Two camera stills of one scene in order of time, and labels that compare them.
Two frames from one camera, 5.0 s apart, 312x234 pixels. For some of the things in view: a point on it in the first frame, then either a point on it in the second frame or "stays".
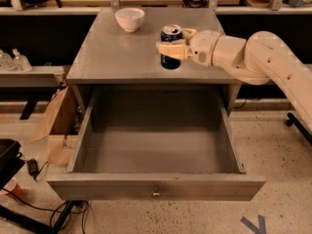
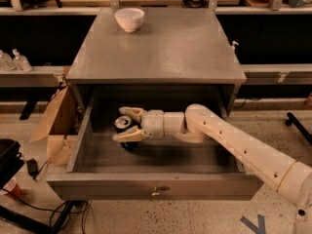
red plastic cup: [14, 187] stays
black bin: [11, 160] stays
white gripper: [201, 47] → [153, 123]
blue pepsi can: [171, 33] → [122, 124]
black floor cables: [54, 210] stays
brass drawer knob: [156, 192] stays
